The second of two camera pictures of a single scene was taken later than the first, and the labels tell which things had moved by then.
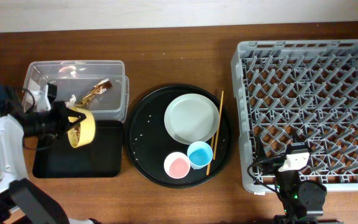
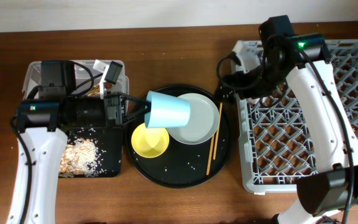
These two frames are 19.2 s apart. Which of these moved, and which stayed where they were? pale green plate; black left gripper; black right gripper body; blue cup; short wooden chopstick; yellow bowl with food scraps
Moved: yellow bowl with food scraps; black right gripper body; blue cup; black left gripper
Stayed: short wooden chopstick; pale green plate
